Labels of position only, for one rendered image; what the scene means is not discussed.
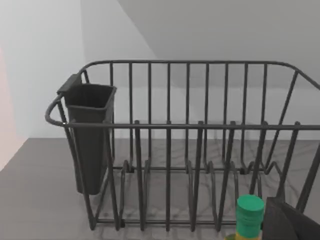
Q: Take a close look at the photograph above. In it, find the dark grey cutlery holder cup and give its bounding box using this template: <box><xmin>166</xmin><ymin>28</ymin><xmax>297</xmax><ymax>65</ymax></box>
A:
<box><xmin>56</xmin><ymin>73</ymin><xmax>118</xmax><ymax>196</ymax></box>

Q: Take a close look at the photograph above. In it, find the green capped yellow bottle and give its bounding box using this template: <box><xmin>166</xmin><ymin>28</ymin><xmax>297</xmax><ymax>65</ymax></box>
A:
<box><xmin>224</xmin><ymin>194</ymin><xmax>266</xmax><ymax>240</ymax></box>

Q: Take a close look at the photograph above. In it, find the dark grey wire dish rack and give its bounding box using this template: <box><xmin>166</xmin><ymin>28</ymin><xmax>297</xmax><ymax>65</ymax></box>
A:
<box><xmin>44</xmin><ymin>59</ymin><xmax>320</xmax><ymax>232</ymax></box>

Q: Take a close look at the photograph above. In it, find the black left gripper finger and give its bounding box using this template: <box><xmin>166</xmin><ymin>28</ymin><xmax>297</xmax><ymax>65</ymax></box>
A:
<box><xmin>262</xmin><ymin>196</ymin><xmax>320</xmax><ymax>240</ymax></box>

